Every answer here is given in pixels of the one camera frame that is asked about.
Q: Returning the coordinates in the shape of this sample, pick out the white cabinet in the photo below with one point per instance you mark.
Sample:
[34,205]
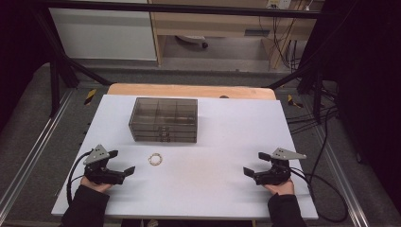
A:
[104,34]

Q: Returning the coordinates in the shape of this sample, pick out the person's right hand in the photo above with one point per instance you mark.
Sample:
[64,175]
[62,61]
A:
[282,188]

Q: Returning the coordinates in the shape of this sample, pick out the office chair base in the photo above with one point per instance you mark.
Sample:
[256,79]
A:
[192,39]

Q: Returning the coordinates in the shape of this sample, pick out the dark table grommet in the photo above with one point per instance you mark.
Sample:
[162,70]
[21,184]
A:
[224,96]

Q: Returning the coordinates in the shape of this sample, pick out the aluminium floor rail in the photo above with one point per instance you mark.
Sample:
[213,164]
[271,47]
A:
[34,151]
[340,176]

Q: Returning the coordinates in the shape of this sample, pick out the white board sheet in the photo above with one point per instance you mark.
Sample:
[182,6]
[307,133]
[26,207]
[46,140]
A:
[201,186]

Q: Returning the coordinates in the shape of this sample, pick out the black horizontal frame bar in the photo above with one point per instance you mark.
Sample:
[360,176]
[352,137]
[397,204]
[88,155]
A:
[189,9]

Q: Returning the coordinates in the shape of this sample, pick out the white wall socket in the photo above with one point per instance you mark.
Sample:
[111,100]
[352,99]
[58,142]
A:
[279,3]

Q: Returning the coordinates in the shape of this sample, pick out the dark curtain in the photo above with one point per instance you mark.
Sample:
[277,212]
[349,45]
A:
[19,47]
[369,78]

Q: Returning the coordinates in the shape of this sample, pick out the person's left hand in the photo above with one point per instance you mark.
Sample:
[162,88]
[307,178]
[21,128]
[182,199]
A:
[94,186]

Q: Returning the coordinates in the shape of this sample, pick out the wooden table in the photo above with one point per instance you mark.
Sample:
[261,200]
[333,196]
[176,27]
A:
[176,90]

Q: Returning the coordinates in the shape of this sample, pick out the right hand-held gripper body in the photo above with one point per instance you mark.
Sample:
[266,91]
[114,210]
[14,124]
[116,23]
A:
[275,173]

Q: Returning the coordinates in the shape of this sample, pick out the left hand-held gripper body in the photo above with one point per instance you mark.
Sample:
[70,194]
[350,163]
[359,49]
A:
[101,172]

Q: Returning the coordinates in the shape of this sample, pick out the smoky transparent drawer box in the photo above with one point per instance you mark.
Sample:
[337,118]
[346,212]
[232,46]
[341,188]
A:
[164,118]

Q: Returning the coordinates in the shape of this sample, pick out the black frame stand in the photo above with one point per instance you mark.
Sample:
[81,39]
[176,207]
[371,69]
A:
[317,91]
[55,82]

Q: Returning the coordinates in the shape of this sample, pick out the light wooden desk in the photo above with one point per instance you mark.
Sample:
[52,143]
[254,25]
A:
[220,25]

